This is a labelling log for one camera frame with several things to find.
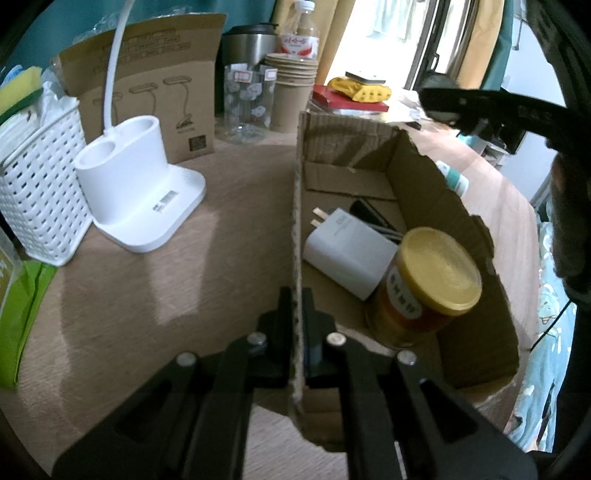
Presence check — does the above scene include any white scale device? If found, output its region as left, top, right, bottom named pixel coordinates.
left=346, top=71, right=386, bottom=85

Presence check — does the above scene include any brown lamp packaging box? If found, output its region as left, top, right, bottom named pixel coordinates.
left=56, top=13, right=225, bottom=164

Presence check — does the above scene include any clear patterned glass jar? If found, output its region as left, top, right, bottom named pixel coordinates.
left=223, top=63, right=277, bottom=144

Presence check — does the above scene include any black car key with keys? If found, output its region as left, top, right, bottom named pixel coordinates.
left=349, top=198, right=404, bottom=245

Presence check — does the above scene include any yellow curtain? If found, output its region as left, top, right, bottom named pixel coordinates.
left=458, top=0, right=504, bottom=89

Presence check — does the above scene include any yellow snack package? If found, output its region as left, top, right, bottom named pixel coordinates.
left=328, top=77, right=392, bottom=103

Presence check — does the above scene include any white pill bottle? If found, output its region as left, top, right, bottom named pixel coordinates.
left=436, top=160, right=470, bottom=198

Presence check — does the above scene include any red book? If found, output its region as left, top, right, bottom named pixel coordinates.
left=311, top=85, right=389, bottom=113

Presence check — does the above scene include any stainless steel thermos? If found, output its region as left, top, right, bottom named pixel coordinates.
left=221, top=23, right=277, bottom=66

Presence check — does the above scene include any yellow lid can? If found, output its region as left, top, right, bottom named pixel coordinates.
left=366, top=227, right=483, bottom=348

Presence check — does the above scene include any stack of brown paper cups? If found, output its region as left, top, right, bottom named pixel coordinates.
left=264, top=53, right=318, bottom=133

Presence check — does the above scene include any yellow green sponge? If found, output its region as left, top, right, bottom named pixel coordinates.
left=0, top=66, right=43, bottom=123

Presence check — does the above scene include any white perforated plastic basket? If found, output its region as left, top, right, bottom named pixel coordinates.
left=1, top=98, right=92, bottom=267

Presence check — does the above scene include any white desk lamp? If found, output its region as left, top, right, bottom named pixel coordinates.
left=74, top=1, right=206, bottom=253

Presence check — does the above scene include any white power adapter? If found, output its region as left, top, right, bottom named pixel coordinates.
left=303, top=207, right=398, bottom=300

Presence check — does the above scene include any clear water bottle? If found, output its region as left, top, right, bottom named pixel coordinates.
left=277, top=1, right=320, bottom=60

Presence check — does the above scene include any cardboard box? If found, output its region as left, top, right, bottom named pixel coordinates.
left=290, top=112, right=537, bottom=450

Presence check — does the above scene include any green paper cup package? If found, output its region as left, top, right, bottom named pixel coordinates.
left=0, top=231, right=57, bottom=390

